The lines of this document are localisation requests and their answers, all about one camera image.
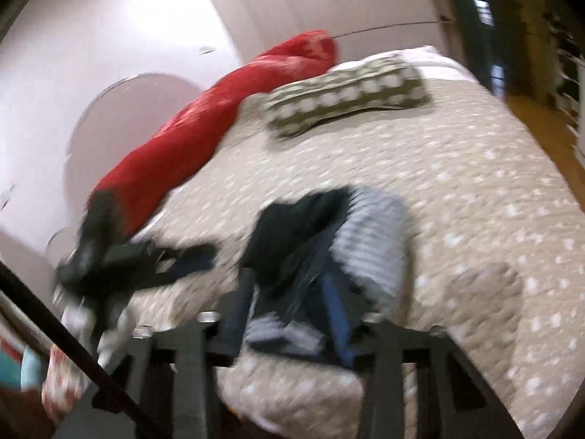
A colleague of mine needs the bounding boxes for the red floral quilt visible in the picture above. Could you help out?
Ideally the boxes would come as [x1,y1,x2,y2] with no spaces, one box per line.
[90,30,340,235]

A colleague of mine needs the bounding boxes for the dark striped pants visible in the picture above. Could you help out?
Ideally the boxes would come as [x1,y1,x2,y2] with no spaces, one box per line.
[241,187,410,369]

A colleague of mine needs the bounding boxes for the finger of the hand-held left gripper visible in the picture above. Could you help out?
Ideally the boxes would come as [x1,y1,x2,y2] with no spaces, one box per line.
[136,241,217,263]
[132,260,215,291]

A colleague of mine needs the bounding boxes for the white wardrobe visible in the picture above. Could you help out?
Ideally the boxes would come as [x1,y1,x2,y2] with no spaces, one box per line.
[201,0,462,70]

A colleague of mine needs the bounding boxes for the black cable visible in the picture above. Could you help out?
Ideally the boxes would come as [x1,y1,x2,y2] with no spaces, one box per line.
[0,260,175,439]

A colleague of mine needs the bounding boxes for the yellow wooden door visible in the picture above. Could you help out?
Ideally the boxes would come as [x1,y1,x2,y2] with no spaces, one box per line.
[500,0,561,104]

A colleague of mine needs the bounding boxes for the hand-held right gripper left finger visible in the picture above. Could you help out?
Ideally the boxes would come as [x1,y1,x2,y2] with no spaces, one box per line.
[130,267,257,439]

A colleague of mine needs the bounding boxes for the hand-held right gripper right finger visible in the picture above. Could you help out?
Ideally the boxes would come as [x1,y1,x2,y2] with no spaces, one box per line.
[320,274,526,439]

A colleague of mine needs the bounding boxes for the beige quilted bedspread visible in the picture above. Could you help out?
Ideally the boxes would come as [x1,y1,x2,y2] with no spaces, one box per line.
[121,73,585,439]

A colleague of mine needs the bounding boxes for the olive hedgehog print pillow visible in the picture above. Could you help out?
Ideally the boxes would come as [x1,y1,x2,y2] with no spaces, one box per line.
[262,54,433,140]

